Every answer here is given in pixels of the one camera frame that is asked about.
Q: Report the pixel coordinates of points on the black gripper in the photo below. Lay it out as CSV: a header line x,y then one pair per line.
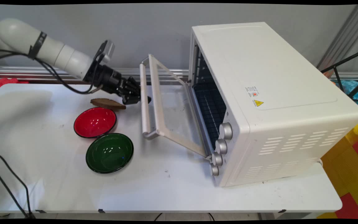
x,y
110,79

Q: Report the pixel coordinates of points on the black metal frame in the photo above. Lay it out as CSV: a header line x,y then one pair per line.
x,y
350,77

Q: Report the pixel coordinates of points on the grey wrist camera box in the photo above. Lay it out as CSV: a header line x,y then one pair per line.
x,y
106,49

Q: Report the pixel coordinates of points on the red bowl with black rim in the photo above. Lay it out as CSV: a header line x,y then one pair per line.
x,y
95,123

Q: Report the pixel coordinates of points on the slanted aluminium profile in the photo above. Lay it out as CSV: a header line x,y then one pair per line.
x,y
346,34

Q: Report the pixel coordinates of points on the white glass oven door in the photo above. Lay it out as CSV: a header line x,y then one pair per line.
x,y
169,112

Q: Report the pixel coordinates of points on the green bowl with black rim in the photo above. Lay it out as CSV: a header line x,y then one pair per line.
x,y
109,153

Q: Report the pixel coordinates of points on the aluminium rail behind table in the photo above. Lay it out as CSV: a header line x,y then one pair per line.
x,y
57,73

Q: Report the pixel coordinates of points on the yellow warning sticker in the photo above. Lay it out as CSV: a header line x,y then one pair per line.
x,y
258,103

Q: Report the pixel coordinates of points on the white toaster oven body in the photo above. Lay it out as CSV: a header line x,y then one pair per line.
x,y
278,102

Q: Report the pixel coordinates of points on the red crumpled cloth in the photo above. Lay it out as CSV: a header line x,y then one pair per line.
x,y
2,84

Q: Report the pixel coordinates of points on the silver oven knob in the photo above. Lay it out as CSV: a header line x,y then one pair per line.
x,y
221,146
214,170
217,159
227,131

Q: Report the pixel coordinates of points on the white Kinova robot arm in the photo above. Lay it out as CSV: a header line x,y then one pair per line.
x,y
42,46

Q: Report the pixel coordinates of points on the blue patterned sheet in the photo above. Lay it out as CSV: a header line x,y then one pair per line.
x,y
357,93

